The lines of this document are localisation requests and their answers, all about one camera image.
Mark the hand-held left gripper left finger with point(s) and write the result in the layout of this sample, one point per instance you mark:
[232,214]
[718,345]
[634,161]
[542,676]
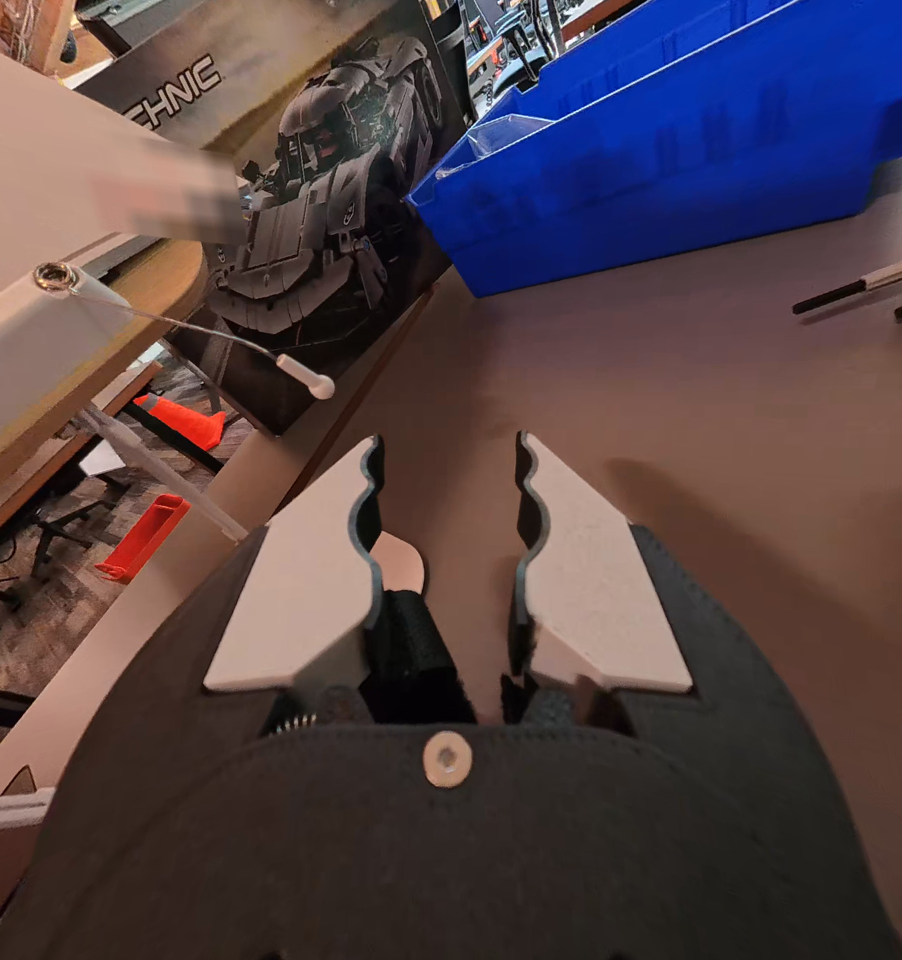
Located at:
[301,585]

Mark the wooden desk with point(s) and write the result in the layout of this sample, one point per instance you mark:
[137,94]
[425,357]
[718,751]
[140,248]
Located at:
[15,487]

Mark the black lego car box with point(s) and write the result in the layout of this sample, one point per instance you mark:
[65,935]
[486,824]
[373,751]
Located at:
[308,150]

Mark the white panel with eyelet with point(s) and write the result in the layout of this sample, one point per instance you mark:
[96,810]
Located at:
[30,150]

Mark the round wooden table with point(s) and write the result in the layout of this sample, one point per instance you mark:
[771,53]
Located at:
[165,285]

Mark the white table leg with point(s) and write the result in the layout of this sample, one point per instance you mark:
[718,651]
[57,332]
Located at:
[158,472]

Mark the large blue plastic bin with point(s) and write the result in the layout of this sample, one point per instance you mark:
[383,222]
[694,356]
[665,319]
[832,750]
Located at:
[646,187]

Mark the black lego axle grey sleeve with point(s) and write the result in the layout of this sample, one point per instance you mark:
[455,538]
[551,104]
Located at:
[833,295]

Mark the clear plastic bag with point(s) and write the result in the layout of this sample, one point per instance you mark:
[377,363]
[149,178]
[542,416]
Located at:
[488,139]

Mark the red plastic holder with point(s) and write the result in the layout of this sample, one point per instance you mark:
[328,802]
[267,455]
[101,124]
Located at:
[147,536]

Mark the black office chair base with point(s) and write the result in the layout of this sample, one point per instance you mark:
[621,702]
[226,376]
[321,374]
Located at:
[53,536]

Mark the orange traffic cone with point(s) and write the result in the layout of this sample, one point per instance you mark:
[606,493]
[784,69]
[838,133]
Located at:
[184,421]

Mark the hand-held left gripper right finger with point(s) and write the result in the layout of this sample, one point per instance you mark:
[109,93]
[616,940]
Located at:
[601,600]

